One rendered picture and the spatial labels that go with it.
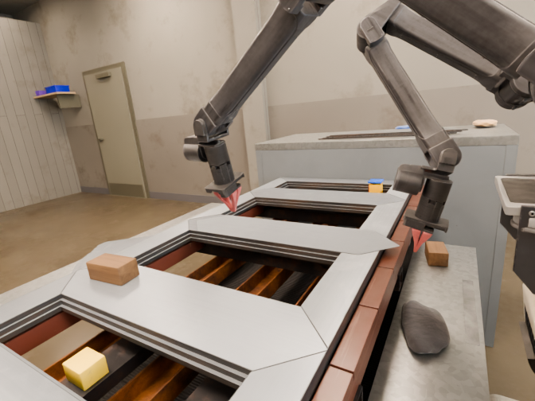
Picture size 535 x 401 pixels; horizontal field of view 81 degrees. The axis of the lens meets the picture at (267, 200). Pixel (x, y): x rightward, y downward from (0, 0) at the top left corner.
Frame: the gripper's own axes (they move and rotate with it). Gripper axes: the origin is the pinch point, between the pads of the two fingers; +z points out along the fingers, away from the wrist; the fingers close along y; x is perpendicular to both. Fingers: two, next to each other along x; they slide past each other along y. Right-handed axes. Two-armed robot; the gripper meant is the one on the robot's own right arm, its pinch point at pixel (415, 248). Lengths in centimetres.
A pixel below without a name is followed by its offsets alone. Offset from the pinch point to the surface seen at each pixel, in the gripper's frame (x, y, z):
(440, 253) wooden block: 25.7, 7.9, 10.2
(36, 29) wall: 250, -684, -58
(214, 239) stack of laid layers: -9, -59, 17
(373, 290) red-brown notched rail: -20.0, -5.6, 4.1
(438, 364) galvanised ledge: -20.5, 11.0, 15.0
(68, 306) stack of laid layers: -54, -67, 20
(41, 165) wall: 202, -628, 172
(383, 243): 0.7, -8.2, 1.9
